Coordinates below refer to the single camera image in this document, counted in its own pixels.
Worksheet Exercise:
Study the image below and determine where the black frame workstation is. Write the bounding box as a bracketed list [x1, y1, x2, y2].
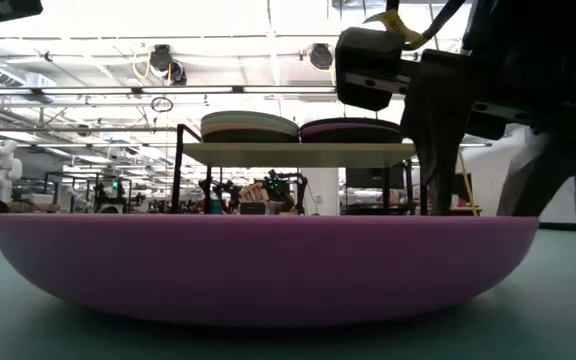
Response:
[42, 172, 134, 212]

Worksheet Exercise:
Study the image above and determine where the yellow hanging cable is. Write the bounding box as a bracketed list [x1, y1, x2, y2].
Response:
[455, 149, 479, 217]

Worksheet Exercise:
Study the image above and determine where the black monitor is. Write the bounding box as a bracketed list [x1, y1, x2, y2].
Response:
[345, 167, 407, 190]

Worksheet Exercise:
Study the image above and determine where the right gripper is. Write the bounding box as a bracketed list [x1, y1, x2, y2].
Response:
[335, 0, 576, 217]

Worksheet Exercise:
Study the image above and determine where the white pillar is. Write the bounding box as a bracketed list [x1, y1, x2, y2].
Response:
[300, 167, 342, 216]

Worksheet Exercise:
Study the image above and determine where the black ceiling cable reel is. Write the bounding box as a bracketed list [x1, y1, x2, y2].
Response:
[148, 43, 188, 86]
[307, 43, 337, 71]

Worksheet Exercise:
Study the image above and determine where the pale green round plate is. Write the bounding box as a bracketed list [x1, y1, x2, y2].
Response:
[200, 110, 300, 126]

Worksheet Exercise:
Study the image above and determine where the white shelf with black frame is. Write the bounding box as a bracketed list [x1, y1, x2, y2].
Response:
[170, 123, 427, 216]

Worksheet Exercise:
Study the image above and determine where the black cable loop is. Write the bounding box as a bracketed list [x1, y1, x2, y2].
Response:
[150, 96, 175, 114]

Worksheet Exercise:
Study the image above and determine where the large purple bowl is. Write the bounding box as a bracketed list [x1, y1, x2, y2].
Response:
[0, 213, 541, 329]

